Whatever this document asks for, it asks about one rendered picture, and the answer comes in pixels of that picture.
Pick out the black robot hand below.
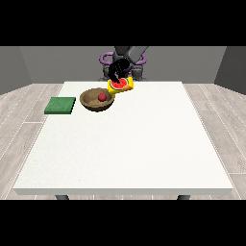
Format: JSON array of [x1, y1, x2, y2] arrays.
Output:
[[107, 58, 133, 85]]

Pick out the yellow cup with melon print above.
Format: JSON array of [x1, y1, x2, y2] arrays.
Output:
[[107, 75, 135, 96]]

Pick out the brown wooden bowl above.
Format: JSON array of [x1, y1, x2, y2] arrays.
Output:
[[79, 86, 116, 112]]

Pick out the green square pad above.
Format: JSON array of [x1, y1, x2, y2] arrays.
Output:
[[43, 96, 77, 115]]

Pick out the grey robot trunk purple rings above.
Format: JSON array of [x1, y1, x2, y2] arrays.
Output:
[[98, 46, 149, 83]]

